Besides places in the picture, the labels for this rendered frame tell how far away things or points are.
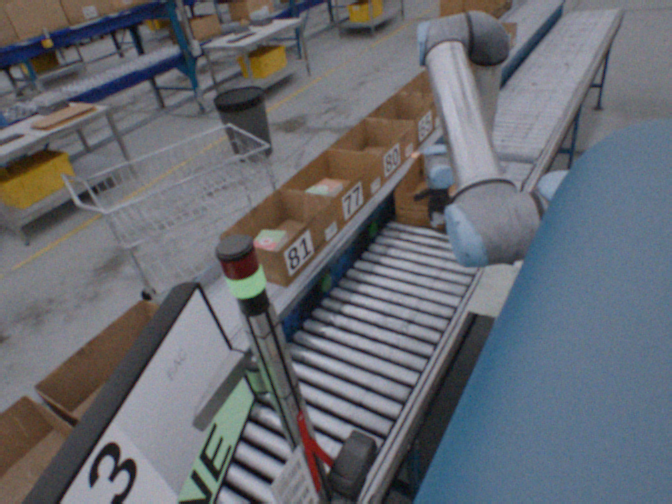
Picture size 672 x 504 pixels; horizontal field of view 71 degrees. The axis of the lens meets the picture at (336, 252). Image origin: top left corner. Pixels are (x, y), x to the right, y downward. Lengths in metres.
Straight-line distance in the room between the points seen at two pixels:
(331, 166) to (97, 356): 1.36
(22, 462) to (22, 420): 0.12
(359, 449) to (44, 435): 0.99
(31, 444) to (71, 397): 0.15
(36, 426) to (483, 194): 1.37
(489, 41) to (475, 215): 0.58
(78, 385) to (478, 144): 1.34
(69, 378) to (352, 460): 0.94
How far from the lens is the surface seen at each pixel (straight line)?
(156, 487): 0.74
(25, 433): 1.66
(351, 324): 1.76
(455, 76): 1.30
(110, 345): 1.68
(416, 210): 2.16
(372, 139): 2.67
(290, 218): 2.13
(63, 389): 1.65
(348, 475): 1.03
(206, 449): 0.83
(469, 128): 1.19
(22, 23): 6.16
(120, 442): 0.67
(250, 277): 0.62
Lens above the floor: 1.99
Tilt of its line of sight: 36 degrees down
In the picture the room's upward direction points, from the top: 11 degrees counter-clockwise
